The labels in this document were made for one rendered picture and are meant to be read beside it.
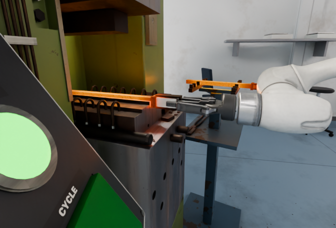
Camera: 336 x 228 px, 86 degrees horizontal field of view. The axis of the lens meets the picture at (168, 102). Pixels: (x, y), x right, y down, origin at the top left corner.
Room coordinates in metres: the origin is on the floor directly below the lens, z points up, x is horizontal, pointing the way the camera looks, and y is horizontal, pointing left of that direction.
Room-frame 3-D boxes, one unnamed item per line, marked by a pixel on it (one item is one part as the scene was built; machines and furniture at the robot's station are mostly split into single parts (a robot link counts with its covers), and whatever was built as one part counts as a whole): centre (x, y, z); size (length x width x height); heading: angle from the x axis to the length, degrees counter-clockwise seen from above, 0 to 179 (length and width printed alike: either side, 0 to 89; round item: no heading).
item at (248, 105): (0.48, -0.22, 1.00); 0.09 x 0.06 x 0.09; 161
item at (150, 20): (0.89, 0.08, 1.27); 0.09 x 0.02 x 0.17; 161
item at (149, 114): (0.62, 0.26, 0.96); 0.42 x 0.20 x 0.09; 71
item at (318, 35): (2.84, -2.26, 1.40); 0.32 x 0.31 x 0.08; 80
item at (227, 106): (0.50, -0.15, 1.00); 0.09 x 0.08 x 0.07; 71
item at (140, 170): (0.67, 0.25, 0.69); 0.56 x 0.38 x 0.45; 71
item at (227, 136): (1.02, -0.28, 0.71); 0.40 x 0.30 x 0.02; 153
